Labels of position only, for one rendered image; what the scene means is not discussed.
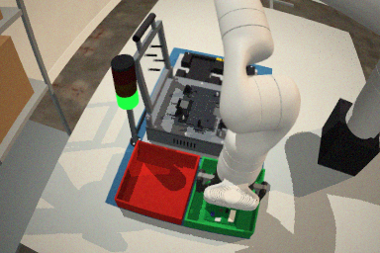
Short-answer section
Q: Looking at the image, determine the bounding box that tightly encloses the green circuit board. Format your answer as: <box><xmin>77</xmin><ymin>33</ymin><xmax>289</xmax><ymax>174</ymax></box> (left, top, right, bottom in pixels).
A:
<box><xmin>204</xmin><ymin>203</ymin><xmax>239</xmax><ymax>225</ymax></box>

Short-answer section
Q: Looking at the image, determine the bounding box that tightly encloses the red bin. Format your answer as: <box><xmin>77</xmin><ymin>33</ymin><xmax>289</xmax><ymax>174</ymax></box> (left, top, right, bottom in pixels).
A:
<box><xmin>114</xmin><ymin>140</ymin><xmax>200</xmax><ymax>225</ymax></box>

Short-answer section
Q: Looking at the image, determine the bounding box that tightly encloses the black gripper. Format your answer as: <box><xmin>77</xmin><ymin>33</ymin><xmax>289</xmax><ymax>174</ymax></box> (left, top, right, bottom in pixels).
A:
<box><xmin>196</xmin><ymin>169</ymin><xmax>267</xmax><ymax>201</ymax></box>

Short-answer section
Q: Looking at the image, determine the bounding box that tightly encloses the green bin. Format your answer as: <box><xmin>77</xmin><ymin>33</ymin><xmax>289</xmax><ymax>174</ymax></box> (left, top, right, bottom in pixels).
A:
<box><xmin>184</xmin><ymin>156</ymin><xmax>265</xmax><ymax>238</ymax></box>

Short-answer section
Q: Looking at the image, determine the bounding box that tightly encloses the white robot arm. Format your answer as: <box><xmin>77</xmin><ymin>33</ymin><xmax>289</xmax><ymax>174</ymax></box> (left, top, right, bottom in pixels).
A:
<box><xmin>204</xmin><ymin>0</ymin><xmax>380</xmax><ymax>211</ymax></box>

